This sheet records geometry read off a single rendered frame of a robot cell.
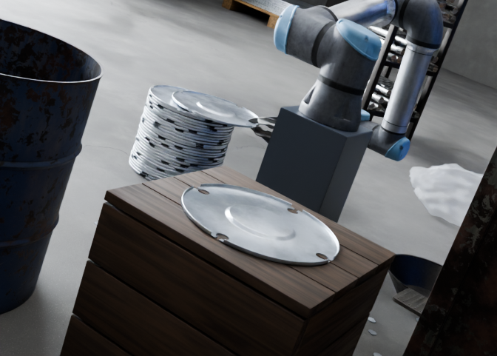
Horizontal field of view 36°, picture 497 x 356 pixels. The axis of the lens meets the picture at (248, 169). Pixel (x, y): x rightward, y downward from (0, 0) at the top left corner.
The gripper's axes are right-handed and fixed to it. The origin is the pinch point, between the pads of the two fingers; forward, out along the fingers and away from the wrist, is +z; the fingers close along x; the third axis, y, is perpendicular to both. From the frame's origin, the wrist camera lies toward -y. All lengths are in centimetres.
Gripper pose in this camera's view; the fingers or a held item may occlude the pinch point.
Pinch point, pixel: (252, 122)
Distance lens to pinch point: 238.8
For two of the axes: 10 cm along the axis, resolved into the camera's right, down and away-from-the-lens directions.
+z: -9.3, -3.5, 0.8
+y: -1.8, 2.6, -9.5
